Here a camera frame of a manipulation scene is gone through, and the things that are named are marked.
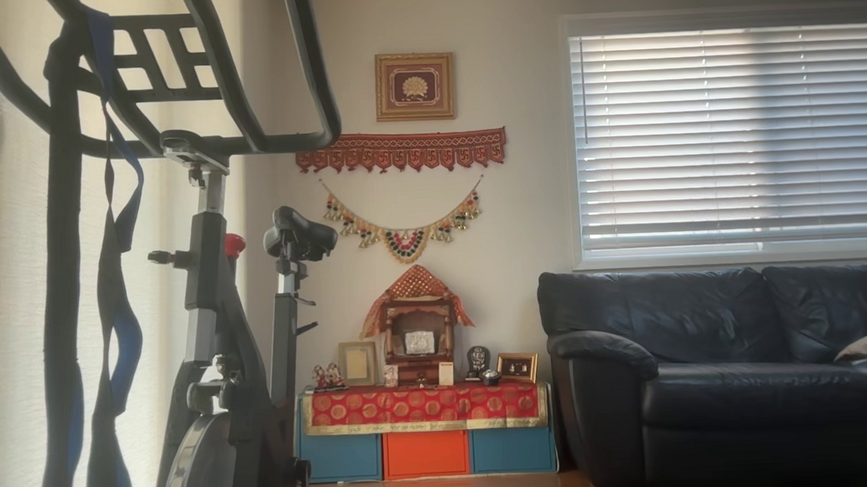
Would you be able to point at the wooden shrine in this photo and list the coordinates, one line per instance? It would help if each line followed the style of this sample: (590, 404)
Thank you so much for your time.
(416, 311)

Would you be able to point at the dark idol statue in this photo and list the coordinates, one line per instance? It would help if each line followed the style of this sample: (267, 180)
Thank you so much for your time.
(478, 360)

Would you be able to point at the pale photo frame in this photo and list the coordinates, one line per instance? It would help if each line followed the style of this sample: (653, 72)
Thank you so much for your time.
(357, 364)

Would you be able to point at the black exercise bike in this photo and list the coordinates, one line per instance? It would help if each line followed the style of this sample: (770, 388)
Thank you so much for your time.
(204, 268)

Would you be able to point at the red gold table cloth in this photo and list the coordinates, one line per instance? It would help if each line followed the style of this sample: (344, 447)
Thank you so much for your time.
(426, 405)

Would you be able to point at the white window blinds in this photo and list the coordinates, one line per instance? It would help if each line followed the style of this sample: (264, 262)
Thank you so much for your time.
(729, 135)

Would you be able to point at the white card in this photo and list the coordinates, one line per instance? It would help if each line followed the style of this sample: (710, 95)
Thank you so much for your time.
(446, 374)

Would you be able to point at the small deity picture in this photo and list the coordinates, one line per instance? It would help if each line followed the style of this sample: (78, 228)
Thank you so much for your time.
(390, 376)

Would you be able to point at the blue black resistance band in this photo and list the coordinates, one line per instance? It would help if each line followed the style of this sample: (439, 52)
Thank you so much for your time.
(119, 338)

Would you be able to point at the blue orange cabinet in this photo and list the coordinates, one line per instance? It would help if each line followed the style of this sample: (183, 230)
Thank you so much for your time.
(426, 454)

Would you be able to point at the small gold photo frame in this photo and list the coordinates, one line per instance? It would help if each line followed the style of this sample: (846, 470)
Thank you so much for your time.
(518, 368)

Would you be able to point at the white curtain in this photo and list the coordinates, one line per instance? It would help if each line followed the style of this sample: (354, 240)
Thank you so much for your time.
(18, 291)

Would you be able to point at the red embroidered wall hanging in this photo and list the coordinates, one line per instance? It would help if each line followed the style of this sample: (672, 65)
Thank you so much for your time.
(400, 146)

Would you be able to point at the gold framed picture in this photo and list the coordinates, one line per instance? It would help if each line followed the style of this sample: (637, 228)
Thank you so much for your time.
(415, 87)

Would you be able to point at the beaded garland wall hanging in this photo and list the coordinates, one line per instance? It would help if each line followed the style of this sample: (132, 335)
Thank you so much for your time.
(404, 245)

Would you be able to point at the small black bowl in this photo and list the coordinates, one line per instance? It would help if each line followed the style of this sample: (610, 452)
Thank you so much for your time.
(490, 378)

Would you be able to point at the red idol figurines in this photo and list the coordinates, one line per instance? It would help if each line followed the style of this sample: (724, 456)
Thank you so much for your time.
(329, 377)

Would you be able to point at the red gold canopy cloth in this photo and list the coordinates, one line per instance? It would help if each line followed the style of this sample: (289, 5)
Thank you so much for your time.
(415, 281)

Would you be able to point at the silver idol plaque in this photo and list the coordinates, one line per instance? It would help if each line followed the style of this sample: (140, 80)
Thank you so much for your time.
(419, 342)

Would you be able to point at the black leather sofa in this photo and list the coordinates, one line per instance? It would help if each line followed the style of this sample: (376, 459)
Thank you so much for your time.
(700, 320)

